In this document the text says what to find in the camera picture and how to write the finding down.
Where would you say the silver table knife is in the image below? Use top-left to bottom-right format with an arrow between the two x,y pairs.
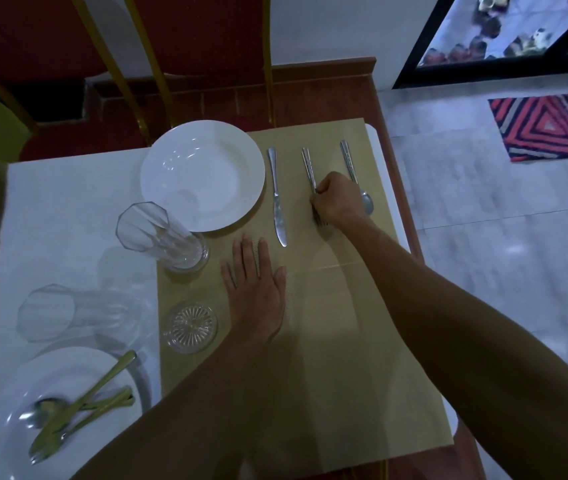
29,350 -> 138,453
267,147 -> 288,248

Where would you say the red striped floor rug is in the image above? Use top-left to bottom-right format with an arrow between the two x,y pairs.
487,91 -> 568,163

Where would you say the person's right forearm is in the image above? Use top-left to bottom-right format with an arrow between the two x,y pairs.
344,214 -> 568,480

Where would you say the white round plate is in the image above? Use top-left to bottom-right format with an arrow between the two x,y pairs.
140,120 -> 267,233
0,346 -> 153,480

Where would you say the clear glass coaster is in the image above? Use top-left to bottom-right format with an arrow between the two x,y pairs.
163,301 -> 219,355

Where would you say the row of shoes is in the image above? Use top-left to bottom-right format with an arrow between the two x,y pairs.
421,0 -> 568,66

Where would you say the person's right hand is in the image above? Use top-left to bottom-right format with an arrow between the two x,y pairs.
311,171 -> 370,231

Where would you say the clear faceted glass tumbler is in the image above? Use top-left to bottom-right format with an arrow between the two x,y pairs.
115,202 -> 211,274
17,283 -> 141,344

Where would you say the black door frame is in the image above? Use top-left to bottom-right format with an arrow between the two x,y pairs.
393,0 -> 568,91

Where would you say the silver fork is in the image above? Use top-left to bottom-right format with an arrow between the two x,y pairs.
301,147 -> 329,229
28,387 -> 136,465

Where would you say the silver spoon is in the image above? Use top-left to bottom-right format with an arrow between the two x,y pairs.
31,390 -> 134,431
339,139 -> 375,216

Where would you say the person's left hand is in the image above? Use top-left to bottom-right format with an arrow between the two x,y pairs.
221,234 -> 287,346

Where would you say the white table cloth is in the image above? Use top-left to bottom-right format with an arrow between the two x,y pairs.
0,124 -> 413,480

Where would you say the beige woven placemat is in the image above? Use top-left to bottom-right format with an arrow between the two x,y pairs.
156,118 -> 455,480

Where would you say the person's left forearm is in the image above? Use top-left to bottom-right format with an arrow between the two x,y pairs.
70,335 -> 289,480

